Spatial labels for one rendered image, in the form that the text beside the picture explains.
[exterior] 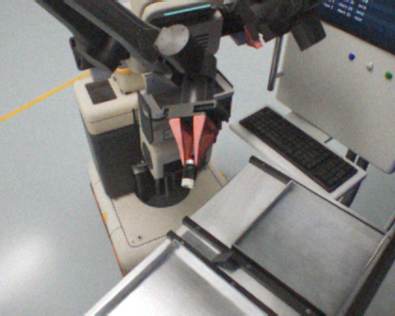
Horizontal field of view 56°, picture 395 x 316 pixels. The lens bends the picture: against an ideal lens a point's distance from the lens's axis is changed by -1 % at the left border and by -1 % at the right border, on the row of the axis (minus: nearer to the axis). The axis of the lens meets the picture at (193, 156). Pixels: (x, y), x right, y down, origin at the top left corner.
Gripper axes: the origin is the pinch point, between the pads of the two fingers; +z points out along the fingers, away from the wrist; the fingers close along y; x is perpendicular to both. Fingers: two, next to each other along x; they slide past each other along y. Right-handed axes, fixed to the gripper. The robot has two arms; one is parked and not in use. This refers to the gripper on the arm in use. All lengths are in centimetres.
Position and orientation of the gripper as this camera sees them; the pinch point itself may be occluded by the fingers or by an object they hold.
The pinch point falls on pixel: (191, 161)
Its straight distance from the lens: 62.2
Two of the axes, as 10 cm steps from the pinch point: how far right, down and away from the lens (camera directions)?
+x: 4.0, 3.2, 8.6
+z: -0.8, 9.5, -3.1
